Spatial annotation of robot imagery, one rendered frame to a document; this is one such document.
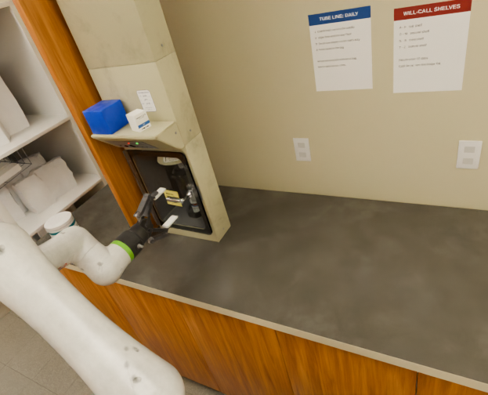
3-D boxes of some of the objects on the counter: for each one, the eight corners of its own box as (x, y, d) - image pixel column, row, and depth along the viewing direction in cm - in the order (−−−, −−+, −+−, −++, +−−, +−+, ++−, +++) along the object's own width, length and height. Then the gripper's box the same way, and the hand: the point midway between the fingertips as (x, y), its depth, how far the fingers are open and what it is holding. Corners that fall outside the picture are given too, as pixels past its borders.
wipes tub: (74, 231, 190) (59, 209, 181) (90, 235, 183) (76, 212, 175) (54, 248, 181) (37, 226, 173) (70, 253, 175) (55, 230, 166)
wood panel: (193, 183, 203) (73, -152, 125) (198, 183, 202) (78, -155, 124) (138, 241, 170) (-74, -163, 92) (142, 243, 168) (-68, -168, 91)
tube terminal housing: (190, 200, 189) (132, 48, 146) (244, 207, 174) (197, 38, 131) (162, 231, 172) (87, 70, 129) (219, 242, 157) (156, 62, 114)
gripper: (154, 266, 133) (186, 227, 148) (127, 212, 119) (165, 176, 134) (139, 262, 137) (172, 225, 151) (111, 210, 123) (150, 175, 137)
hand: (168, 204), depth 142 cm, fingers open, 13 cm apart
